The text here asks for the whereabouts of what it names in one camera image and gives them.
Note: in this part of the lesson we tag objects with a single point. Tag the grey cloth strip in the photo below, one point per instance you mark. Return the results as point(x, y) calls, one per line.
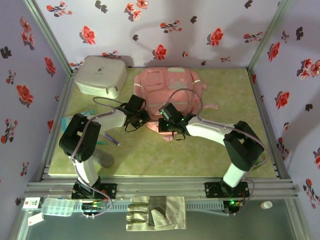
point(157, 207)

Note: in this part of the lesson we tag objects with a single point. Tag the purple pen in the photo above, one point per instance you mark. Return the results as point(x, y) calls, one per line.
point(112, 140)

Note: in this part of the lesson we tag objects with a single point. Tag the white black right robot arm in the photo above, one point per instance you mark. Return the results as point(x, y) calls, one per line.
point(207, 130)

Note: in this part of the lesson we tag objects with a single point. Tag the light green plastic item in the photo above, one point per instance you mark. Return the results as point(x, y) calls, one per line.
point(261, 160)

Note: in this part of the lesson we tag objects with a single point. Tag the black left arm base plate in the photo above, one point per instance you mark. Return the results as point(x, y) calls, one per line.
point(110, 191)

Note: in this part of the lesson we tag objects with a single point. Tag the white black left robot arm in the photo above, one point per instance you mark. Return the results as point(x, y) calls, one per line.
point(112, 120)

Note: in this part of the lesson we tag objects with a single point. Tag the white paper tag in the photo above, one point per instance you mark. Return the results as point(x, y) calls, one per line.
point(35, 220)

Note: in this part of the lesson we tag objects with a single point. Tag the white red label card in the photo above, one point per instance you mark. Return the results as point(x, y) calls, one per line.
point(31, 203)

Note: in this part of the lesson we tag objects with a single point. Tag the pink student backpack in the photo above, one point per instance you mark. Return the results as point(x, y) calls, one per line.
point(160, 85)

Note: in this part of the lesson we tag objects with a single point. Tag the beige work glove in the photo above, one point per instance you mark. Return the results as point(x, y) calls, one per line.
point(137, 215)

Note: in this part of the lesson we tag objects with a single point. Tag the aluminium frame rail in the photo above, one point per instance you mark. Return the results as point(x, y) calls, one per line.
point(267, 125)
point(57, 125)
point(160, 187)

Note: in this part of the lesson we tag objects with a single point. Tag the aluminium frame post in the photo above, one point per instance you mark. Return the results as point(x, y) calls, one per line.
point(268, 37)
point(50, 37)

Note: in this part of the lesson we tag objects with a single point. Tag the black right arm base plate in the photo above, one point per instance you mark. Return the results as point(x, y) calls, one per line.
point(211, 190)

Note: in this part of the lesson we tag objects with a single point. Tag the clear plastic organizer box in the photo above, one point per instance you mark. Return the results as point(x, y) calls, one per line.
point(57, 207)

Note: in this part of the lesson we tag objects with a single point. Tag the green pen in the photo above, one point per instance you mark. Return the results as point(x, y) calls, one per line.
point(102, 143)

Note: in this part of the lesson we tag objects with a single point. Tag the white zip storage case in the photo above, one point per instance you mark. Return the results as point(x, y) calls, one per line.
point(100, 75)

